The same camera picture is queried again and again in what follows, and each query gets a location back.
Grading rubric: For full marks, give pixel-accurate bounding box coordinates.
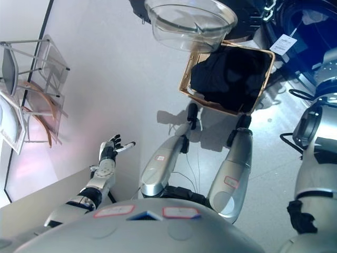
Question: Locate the white paper hang tag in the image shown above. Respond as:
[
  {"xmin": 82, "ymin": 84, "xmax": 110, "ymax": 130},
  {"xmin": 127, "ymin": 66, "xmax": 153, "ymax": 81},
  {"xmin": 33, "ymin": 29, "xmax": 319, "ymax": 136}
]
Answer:
[{"xmin": 269, "ymin": 33, "xmax": 298, "ymax": 56}]

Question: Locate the grey chair with metal legs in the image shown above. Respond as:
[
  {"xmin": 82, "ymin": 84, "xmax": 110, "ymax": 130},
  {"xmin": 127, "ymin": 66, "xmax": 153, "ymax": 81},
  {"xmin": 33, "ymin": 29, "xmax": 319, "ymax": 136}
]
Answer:
[{"xmin": 0, "ymin": 34, "xmax": 71, "ymax": 99}]

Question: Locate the black clothes pile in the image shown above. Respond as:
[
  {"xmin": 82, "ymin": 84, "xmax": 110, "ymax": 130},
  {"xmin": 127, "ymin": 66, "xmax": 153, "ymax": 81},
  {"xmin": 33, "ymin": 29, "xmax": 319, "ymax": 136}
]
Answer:
[{"xmin": 190, "ymin": 48, "xmax": 272, "ymax": 114}]

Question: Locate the round glass washer door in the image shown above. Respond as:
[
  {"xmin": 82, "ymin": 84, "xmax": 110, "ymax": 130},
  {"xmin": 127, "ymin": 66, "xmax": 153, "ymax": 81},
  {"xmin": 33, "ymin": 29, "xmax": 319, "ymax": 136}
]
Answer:
[{"xmin": 128, "ymin": 0, "xmax": 277, "ymax": 54}]

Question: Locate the grey front-load washing machine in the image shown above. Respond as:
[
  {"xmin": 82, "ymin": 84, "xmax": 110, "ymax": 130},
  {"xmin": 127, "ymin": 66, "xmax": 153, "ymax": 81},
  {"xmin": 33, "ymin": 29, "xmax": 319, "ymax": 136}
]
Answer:
[{"xmin": 251, "ymin": 0, "xmax": 337, "ymax": 102}]

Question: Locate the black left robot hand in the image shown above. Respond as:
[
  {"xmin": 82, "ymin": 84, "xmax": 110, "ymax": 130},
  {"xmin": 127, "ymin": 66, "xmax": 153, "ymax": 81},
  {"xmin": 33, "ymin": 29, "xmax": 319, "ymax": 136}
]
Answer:
[{"xmin": 99, "ymin": 133, "xmax": 137, "ymax": 160}]

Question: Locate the silver right robot leg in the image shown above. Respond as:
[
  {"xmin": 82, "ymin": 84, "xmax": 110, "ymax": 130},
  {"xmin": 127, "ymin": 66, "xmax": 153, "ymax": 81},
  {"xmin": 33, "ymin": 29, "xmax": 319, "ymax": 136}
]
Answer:
[{"xmin": 206, "ymin": 114, "xmax": 254, "ymax": 220}]

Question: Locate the silver robot torso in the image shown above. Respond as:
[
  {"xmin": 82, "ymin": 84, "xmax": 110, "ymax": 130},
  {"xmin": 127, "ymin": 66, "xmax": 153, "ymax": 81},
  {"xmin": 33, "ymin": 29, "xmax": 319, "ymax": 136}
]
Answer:
[{"xmin": 13, "ymin": 196, "xmax": 265, "ymax": 253}]

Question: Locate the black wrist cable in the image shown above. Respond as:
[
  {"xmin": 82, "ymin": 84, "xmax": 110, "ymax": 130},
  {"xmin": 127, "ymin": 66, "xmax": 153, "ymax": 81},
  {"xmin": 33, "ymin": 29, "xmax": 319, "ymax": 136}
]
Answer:
[{"xmin": 279, "ymin": 89, "xmax": 317, "ymax": 159}]

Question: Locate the woven wicker laundry basket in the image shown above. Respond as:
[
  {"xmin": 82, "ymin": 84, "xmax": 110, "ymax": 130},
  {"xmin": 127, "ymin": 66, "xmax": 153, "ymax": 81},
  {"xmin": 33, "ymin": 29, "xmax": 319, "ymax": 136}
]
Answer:
[{"xmin": 179, "ymin": 41, "xmax": 276, "ymax": 117}]

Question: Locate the white chair with wooden legs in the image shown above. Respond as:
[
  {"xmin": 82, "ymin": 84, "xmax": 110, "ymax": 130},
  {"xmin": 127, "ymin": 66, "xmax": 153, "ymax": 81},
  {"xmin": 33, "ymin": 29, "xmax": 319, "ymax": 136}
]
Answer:
[{"xmin": 0, "ymin": 80, "xmax": 70, "ymax": 157}]

